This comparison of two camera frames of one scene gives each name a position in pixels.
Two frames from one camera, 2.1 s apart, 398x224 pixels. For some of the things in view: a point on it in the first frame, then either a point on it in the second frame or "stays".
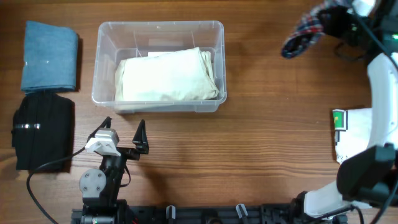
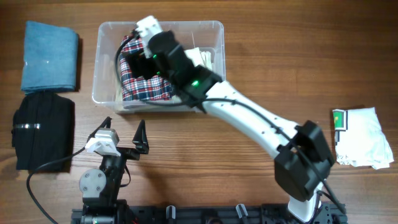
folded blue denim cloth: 50,58 stays
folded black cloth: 42,130 stays
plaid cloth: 307,30 -> 137,88
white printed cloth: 352,131 stays
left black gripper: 140,142 stays
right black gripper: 333,28 -> 138,62
